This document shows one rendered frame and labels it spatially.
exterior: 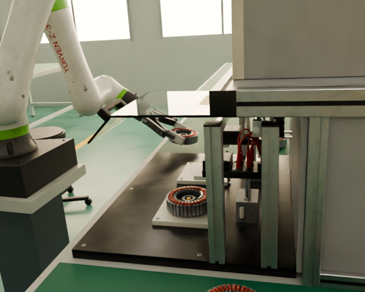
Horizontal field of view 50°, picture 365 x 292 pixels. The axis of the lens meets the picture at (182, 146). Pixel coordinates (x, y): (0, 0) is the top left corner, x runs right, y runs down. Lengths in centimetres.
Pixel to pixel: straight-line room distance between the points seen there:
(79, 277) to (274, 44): 59
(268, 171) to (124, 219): 42
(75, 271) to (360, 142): 60
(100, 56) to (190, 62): 139
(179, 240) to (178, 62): 500
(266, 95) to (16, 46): 75
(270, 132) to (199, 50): 504
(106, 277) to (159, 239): 14
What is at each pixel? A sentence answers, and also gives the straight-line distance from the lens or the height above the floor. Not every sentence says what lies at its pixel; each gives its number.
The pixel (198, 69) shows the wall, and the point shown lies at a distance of 573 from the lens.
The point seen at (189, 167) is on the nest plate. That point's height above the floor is 78.
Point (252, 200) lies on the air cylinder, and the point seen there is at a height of 82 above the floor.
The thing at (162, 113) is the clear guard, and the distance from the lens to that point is 74.
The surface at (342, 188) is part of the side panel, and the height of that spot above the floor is 94.
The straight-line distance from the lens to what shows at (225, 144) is 113.
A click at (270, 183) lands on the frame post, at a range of 72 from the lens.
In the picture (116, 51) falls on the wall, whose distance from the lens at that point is 607.
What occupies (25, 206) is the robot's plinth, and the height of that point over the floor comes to 73.
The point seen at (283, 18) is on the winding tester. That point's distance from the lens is 75.
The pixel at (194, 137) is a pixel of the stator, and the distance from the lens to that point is 144.
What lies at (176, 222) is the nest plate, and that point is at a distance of 93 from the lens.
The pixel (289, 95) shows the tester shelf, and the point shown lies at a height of 111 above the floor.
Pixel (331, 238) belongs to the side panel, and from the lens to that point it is 76.
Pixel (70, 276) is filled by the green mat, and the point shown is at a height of 75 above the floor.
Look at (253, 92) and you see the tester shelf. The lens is 65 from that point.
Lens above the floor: 123
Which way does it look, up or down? 18 degrees down
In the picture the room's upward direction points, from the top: 4 degrees counter-clockwise
